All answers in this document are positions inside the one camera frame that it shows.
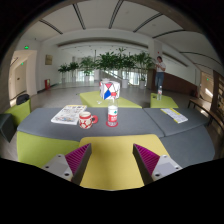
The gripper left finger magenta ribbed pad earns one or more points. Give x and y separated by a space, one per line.
71 166

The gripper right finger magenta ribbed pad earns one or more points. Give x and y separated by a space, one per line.
153 167

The clear water bottle red label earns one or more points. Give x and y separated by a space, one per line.
112 109

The small far water bottle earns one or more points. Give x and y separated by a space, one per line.
159 93

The yellow-green front seat block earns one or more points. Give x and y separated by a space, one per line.
111 166

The grey upholstered bench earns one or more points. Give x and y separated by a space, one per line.
188 143

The red white patterned mug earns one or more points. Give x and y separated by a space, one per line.
86 120

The colourful magazine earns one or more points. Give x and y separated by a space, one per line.
69 114

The red round coaster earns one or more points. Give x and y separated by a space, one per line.
111 124

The yellow white leaflet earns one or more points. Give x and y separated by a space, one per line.
175 115

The green table right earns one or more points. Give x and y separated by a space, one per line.
164 102

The green table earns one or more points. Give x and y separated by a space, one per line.
164 102
93 99

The green table centre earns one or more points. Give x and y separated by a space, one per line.
93 99

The black backpack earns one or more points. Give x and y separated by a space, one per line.
22 99

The white red blue geometric box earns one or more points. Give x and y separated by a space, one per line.
109 89

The wooden bench right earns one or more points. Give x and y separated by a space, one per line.
203 106

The red fire extinguisher box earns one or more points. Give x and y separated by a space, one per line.
47 84

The person in white shirt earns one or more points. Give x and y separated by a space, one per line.
160 69

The row of potted plants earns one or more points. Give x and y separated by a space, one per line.
109 62

